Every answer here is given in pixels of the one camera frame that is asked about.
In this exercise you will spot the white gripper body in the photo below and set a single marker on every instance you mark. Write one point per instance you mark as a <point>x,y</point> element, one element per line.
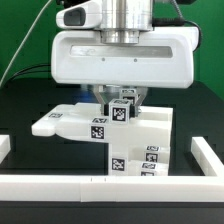
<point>118,42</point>

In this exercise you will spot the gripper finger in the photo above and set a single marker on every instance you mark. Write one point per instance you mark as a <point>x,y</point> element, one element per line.
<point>100,94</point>
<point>139,93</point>

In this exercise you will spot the white tagged cube nut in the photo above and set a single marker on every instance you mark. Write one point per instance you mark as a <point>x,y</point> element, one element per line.
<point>119,110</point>
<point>129,94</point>

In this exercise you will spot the white chair back frame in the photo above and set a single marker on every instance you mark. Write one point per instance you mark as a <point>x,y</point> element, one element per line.
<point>84,122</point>

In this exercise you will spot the white chair seat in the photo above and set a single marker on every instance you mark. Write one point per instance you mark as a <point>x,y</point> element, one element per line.
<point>119,155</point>

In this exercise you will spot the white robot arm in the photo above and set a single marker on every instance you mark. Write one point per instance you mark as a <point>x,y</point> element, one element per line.
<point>121,43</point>

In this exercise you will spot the white block at left edge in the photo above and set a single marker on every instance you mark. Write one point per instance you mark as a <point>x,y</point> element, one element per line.
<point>4,146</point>

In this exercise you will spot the white U-shaped obstacle fence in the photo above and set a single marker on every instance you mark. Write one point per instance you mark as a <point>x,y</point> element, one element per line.
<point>209,187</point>

